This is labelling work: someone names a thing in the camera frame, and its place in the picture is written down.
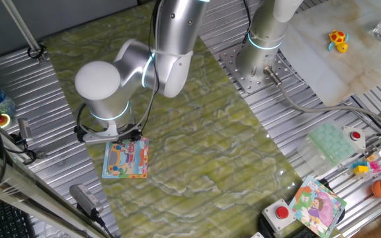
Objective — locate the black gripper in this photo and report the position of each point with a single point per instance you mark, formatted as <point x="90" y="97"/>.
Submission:
<point x="131" y="131"/>

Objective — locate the bus picture puzzle board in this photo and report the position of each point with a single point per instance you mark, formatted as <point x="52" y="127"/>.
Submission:
<point x="126" y="165"/>

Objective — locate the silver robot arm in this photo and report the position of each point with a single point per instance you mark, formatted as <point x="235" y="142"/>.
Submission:
<point x="101" y="89"/>

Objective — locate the green marble pattern mat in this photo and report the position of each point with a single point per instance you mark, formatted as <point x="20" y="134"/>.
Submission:
<point x="194" y="132"/>

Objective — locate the black keyboard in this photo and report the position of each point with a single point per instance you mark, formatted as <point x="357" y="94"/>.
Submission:
<point x="2" y="218"/>

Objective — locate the white metal pole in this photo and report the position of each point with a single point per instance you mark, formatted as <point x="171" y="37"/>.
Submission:
<point x="22" y="29"/>

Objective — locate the grey box with red button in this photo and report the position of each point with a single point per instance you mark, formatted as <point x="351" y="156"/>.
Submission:
<point x="278" y="213"/>

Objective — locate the translucent green ice tray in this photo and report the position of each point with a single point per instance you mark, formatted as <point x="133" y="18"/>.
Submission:
<point x="329" y="142"/>

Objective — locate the white marble slab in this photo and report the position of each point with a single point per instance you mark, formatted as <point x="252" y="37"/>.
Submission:
<point x="326" y="66"/>

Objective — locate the small white red button box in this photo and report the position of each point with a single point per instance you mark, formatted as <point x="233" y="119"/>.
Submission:
<point x="355" y="135"/>

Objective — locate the yellow turtle toy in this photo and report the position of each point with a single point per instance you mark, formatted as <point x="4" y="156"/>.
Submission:
<point x="337" y="37"/>

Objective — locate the colourful building block toy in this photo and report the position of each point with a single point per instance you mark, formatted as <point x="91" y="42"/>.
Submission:
<point x="362" y="169"/>

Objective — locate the small orange block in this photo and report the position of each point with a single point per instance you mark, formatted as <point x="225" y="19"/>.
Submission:
<point x="370" y="158"/>

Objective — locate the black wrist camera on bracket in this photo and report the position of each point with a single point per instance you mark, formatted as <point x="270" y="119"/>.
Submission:
<point x="94" y="136"/>

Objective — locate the grey camera box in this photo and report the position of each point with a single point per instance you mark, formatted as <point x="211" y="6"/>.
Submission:
<point x="84" y="196"/>

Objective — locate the aluminium frame beam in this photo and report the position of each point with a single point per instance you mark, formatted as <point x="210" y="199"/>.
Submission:
<point x="28" y="195"/>

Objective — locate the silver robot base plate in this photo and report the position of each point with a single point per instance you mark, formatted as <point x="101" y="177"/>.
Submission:
<point x="231" y="64"/>

